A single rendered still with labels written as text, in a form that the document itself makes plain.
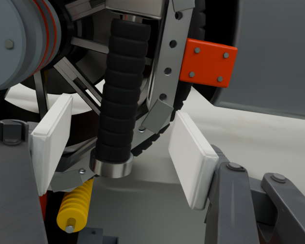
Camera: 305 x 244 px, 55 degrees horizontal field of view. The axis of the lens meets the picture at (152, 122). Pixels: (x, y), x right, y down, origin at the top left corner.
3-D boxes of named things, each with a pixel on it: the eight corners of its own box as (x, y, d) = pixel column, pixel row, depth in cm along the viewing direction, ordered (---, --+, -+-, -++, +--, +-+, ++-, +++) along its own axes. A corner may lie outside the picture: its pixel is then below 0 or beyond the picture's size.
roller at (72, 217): (95, 169, 84) (97, 150, 82) (83, 243, 56) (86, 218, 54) (74, 167, 83) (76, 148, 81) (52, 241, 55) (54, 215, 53)
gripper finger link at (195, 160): (204, 154, 13) (220, 156, 13) (175, 109, 20) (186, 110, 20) (190, 210, 14) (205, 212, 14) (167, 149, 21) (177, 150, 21)
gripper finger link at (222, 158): (228, 190, 12) (295, 197, 12) (197, 141, 17) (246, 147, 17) (219, 221, 12) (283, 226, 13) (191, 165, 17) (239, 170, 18)
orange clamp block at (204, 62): (171, 73, 56) (215, 80, 58) (178, 81, 49) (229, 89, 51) (178, 36, 54) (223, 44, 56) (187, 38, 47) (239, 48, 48)
